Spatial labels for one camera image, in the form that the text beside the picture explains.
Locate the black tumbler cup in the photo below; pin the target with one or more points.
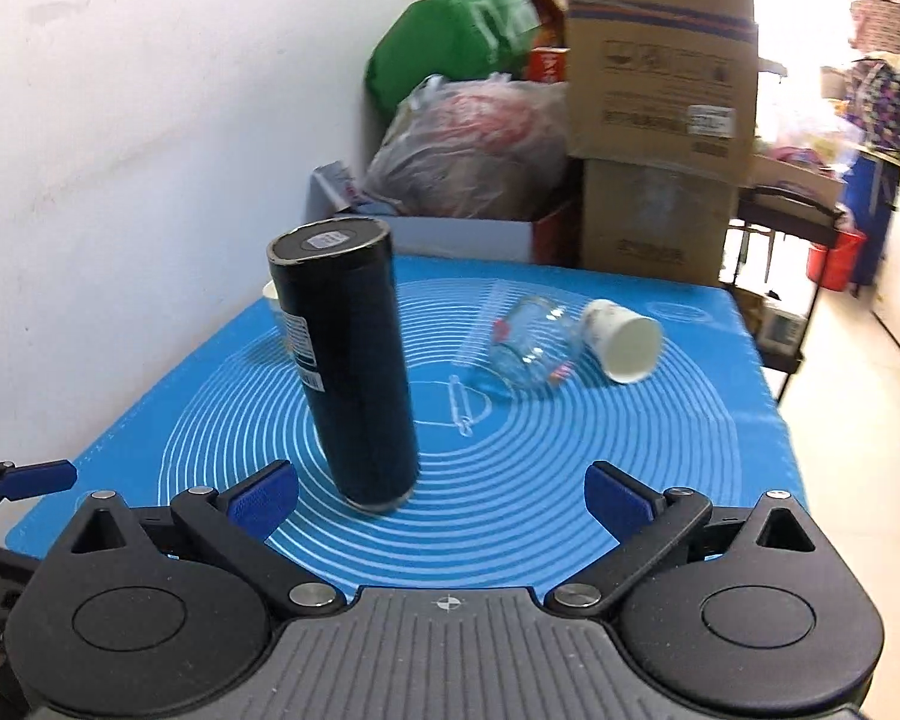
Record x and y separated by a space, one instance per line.
345 360

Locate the green fabric bag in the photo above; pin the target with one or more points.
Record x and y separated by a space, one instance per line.
435 37

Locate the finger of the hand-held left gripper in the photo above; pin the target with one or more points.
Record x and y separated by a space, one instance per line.
39 478

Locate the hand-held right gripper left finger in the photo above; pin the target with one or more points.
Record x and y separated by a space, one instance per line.
264 501

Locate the blue silicone baking mat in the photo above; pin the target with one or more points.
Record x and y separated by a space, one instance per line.
645 435

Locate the plain cardboard box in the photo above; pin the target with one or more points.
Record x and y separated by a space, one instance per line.
652 225

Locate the blue hanging cloth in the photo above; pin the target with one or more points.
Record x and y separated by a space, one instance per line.
868 210

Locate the clear plastic bag with red contents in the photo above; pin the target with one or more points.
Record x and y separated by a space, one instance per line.
472 150

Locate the floral hanging clothes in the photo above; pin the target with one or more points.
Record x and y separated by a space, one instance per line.
889 82

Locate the clear plastic straw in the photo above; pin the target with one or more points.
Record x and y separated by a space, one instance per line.
487 322

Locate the black metal cart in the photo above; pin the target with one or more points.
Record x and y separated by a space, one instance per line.
787 210

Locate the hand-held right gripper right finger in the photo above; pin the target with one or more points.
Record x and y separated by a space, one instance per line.
616 501

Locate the white and red open box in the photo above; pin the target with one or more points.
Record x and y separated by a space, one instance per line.
465 238

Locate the white small appliance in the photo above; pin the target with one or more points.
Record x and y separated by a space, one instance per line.
784 326

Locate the white printed paper cup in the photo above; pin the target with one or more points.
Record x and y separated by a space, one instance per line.
624 345

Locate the large taped cardboard box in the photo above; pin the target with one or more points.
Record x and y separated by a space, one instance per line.
656 52

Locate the clear glass cup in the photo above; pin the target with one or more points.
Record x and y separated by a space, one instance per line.
532 345

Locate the small red carton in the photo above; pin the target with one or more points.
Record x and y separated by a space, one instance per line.
549 64

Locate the red plastic bucket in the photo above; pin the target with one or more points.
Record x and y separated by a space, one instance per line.
834 259

